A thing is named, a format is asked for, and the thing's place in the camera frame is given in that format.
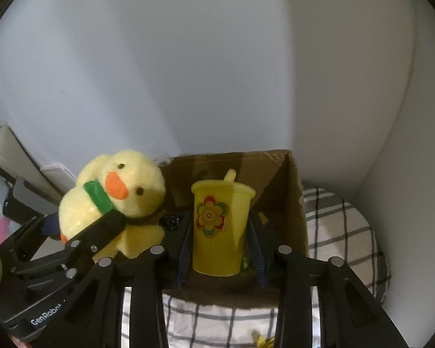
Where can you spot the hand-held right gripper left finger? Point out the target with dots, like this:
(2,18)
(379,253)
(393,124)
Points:
(185,250)

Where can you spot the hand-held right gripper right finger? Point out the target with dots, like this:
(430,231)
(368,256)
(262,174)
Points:
(256,252)

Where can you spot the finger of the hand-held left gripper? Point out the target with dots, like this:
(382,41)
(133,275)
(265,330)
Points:
(101,228)
(40,228)

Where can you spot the yellow flower toy cup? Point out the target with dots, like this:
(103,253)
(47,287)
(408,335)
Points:
(217,253)

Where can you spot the yellow duck plush toy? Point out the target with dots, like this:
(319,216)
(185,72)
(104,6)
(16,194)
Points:
(137,177)

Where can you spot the brown cardboard box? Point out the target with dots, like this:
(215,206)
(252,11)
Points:
(293,188)

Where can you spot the black grey case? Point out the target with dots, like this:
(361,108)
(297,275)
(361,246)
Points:
(25,195)

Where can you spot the white ribbed panel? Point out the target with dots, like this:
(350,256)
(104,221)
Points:
(56,176)

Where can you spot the beige board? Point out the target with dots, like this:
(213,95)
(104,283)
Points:
(11,148)

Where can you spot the small yellow black toy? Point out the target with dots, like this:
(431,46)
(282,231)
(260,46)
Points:
(263,340)

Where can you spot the white black checked blanket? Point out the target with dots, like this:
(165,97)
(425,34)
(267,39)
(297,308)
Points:
(348,232)

